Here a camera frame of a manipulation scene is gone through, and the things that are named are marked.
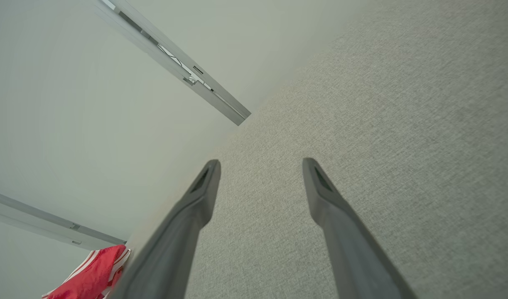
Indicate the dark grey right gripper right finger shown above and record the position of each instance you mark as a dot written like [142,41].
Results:
[349,249]

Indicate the red basketball jersey white sleeves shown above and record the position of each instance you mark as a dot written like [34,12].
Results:
[87,278]

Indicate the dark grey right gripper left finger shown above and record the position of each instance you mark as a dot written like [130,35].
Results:
[175,241]

